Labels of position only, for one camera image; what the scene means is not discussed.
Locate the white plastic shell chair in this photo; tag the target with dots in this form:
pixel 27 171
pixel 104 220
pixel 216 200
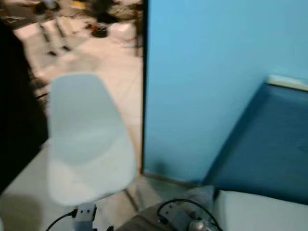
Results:
pixel 89 144

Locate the large black cloth screen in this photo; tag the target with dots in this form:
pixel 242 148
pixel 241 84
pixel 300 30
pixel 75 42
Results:
pixel 21 120

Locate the black and white tripod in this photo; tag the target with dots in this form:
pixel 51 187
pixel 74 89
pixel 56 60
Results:
pixel 47 38

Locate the black round bowl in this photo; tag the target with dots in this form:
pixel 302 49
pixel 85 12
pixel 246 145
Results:
pixel 99 32

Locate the white bag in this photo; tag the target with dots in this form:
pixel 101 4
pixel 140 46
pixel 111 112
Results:
pixel 122 32

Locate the pale bed sheet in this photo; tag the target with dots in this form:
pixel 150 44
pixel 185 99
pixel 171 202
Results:
pixel 286 82

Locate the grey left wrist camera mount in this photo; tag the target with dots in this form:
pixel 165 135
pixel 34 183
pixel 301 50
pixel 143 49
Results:
pixel 86 211

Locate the black partition edge post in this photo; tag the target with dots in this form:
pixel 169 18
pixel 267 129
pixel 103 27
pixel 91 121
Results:
pixel 144 72

